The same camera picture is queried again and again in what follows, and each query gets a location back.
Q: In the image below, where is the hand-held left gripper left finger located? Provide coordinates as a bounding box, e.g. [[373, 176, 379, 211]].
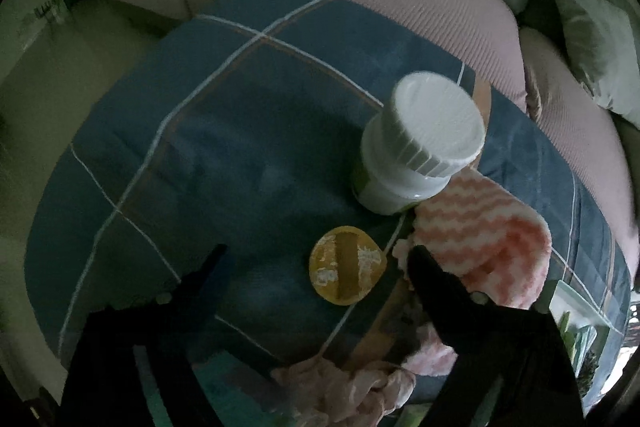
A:
[[60, 243, 234, 427]]

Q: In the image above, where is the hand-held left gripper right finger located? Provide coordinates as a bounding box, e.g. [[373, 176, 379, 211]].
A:
[[406, 245, 586, 427]]

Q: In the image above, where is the pink and white chevron towel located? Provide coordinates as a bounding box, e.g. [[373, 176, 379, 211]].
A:
[[392, 167, 552, 375]]

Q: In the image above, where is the pale pink cloth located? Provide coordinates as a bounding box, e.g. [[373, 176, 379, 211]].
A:
[[270, 354, 417, 427]]

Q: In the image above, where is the white tray with teal rim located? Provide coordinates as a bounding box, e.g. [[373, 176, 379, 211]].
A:
[[547, 279, 626, 388]]

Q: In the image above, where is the blue plaid blanket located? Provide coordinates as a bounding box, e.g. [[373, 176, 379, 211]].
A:
[[22, 0, 633, 427]]

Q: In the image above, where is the white bottle with green label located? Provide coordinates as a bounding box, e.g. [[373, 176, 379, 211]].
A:
[[350, 71, 487, 215]]

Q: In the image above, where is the light grey square cushion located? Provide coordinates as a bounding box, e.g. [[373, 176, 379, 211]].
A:
[[544, 0, 640, 128]]

